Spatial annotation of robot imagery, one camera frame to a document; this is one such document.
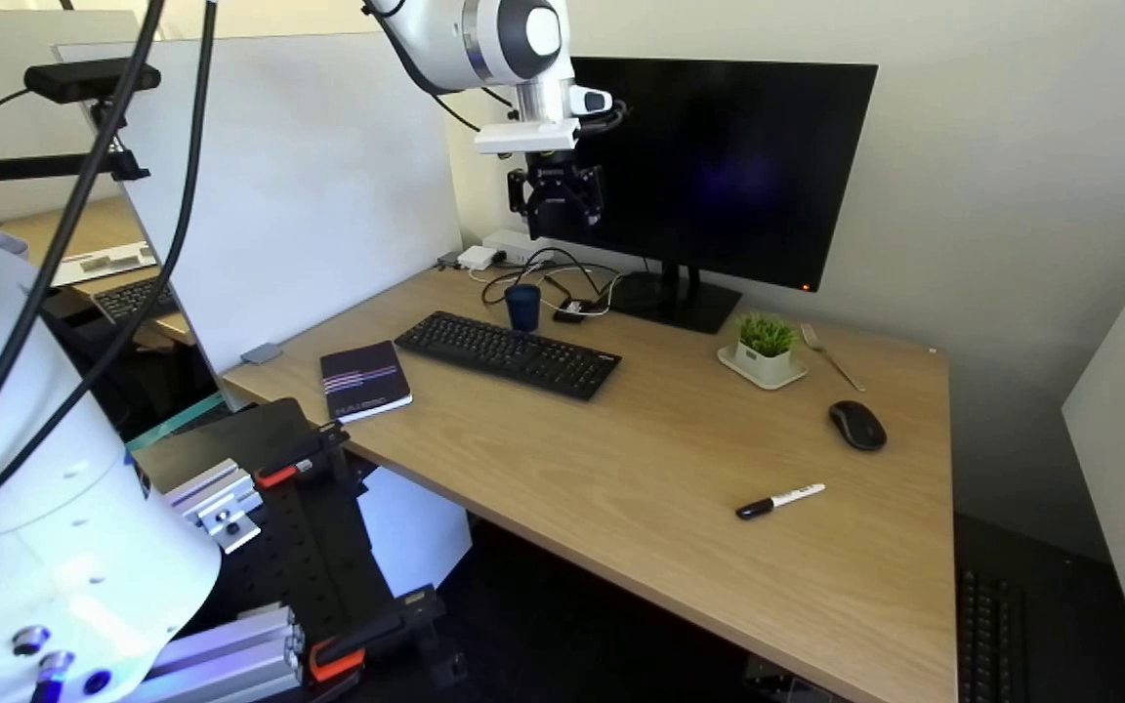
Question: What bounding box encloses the blue plastic cup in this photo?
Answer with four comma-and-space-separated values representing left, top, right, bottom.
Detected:
503, 279, 545, 335

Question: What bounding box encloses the black orange clamp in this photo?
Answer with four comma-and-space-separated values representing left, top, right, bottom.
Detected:
250, 424, 353, 494
305, 584, 452, 687

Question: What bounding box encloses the black camera bar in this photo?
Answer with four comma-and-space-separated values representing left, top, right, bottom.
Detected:
19, 56, 164, 110

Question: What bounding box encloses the black ribbed panel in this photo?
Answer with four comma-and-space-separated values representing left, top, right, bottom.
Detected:
953, 563, 1032, 703

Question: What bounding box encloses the black computer mouse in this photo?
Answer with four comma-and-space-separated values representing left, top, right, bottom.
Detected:
823, 397, 889, 458

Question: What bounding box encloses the black and white marker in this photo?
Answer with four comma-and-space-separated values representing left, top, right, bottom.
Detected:
736, 481, 831, 522

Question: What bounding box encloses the aluminium profile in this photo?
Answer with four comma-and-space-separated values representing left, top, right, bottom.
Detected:
164, 451, 264, 559
129, 598, 314, 703

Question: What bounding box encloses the black computer monitor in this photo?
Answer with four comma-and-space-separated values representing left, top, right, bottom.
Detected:
568, 56, 884, 335

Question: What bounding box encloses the small green potted plant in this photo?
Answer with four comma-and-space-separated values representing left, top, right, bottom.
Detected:
729, 307, 799, 382

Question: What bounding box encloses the thin grey cable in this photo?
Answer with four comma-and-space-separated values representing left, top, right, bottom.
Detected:
795, 321, 866, 397

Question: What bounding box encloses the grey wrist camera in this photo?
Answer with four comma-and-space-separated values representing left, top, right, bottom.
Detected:
474, 117, 581, 160

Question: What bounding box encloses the white sheet panel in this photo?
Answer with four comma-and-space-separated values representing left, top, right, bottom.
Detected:
355, 459, 476, 606

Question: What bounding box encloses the black perforated plate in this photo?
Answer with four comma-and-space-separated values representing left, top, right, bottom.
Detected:
129, 394, 467, 703

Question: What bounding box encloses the white power strip box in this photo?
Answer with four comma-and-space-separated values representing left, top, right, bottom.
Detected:
452, 236, 517, 274

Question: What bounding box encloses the flat grey device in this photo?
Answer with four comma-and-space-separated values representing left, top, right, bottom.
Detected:
239, 339, 289, 372

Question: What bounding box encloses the black computer keyboard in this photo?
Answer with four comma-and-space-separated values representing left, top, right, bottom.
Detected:
396, 307, 626, 403

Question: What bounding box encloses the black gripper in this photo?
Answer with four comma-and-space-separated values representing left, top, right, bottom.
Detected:
503, 147, 609, 246

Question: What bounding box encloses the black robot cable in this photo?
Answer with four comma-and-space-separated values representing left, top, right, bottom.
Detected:
0, 0, 173, 510
0, 0, 221, 548

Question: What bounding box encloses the white square tray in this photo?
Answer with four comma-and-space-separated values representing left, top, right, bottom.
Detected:
716, 339, 812, 394

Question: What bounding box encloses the dark purple notebook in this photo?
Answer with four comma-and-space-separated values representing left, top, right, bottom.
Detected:
315, 339, 419, 428

